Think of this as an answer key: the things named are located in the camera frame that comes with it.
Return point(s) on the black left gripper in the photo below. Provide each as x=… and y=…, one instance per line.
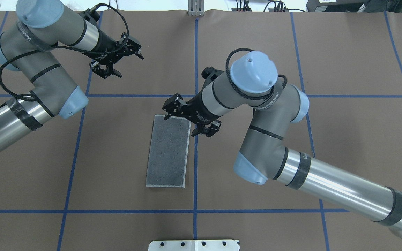
x=105, y=47

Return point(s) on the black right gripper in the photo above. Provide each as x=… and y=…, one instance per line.
x=196, y=111

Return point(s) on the pink towel with grey hem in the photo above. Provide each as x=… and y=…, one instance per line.
x=168, y=153

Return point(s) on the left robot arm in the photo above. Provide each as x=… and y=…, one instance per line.
x=39, y=86

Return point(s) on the aluminium frame post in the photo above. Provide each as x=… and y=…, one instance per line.
x=195, y=8

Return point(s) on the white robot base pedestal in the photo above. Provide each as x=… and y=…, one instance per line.
x=195, y=245

